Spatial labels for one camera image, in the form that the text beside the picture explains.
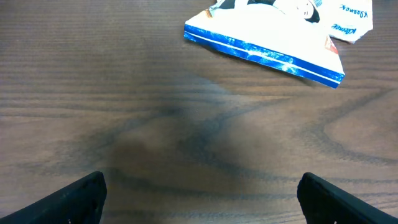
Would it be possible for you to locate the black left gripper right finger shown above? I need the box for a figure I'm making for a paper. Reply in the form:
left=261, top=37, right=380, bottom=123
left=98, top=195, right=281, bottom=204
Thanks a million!
left=297, top=172, right=397, bottom=224

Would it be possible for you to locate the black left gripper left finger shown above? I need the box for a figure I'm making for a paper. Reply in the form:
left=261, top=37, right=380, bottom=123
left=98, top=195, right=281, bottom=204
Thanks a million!
left=1, top=171, right=107, bottom=224

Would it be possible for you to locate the yellow snack bag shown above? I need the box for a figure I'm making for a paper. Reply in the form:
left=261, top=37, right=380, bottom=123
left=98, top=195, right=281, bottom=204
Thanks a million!
left=184, top=0, right=345, bottom=88

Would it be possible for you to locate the small orange candy box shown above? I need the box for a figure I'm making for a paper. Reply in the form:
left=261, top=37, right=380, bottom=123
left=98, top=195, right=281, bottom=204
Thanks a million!
left=314, top=0, right=373, bottom=44

